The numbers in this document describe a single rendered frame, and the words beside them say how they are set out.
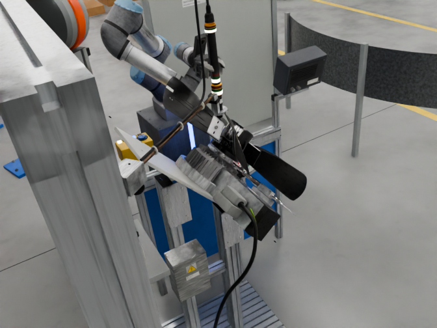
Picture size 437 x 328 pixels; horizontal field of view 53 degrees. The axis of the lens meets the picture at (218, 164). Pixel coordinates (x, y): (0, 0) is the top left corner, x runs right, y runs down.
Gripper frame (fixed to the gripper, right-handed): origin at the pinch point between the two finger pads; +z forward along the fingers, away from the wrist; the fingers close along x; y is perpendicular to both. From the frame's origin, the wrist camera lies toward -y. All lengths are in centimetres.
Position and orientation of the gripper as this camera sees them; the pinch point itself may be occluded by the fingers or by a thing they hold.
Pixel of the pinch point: (217, 66)
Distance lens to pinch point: 174.4
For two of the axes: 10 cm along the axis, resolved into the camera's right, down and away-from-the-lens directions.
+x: -8.7, 3.4, -3.6
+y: 1.0, 8.3, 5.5
